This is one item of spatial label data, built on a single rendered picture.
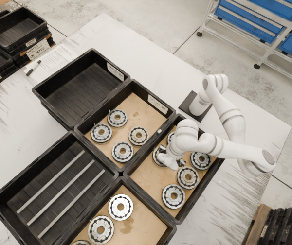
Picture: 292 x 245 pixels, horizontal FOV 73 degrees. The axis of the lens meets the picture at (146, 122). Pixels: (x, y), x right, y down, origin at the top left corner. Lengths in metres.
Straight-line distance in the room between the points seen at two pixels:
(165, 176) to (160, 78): 0.69
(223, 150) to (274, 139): 0.76
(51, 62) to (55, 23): 1.51
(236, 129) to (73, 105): 0.80
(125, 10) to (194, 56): 1.16
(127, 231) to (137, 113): 0.56
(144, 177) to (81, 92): 0.57
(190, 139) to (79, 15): 2.61
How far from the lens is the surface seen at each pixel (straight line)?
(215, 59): 2.67
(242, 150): 0.75
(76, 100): 1.12
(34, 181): 1.02
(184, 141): 0.62
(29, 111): 1.33
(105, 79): 1.18
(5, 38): 2.13
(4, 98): 1.44
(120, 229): 0.92
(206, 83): 1.00
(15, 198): 1.04
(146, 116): 1.04
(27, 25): 2.19
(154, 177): 0.94
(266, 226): 1.88
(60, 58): 1.51
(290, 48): 2.66
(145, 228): 0.92
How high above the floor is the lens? 1.75
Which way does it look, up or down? 64 degrees down
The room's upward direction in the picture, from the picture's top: 11 degrees clockwise
